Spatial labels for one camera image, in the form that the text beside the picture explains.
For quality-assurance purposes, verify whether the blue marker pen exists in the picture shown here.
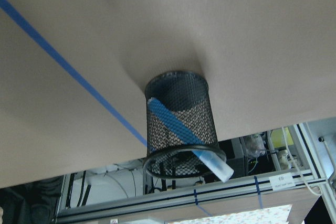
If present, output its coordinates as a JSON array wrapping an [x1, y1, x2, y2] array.
[[147, 98, 234, 182]]

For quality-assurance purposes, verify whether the black mesh cup right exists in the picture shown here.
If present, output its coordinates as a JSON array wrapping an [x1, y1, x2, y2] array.
[[143, 71, 226, 179]]

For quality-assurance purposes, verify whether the brown paper table mat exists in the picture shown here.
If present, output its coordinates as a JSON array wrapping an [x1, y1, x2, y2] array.
[[1, 0, 335, 187]]

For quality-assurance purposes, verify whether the aluminium frame rail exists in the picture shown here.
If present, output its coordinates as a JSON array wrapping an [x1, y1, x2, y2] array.
[[55, 118, 335, 223]]

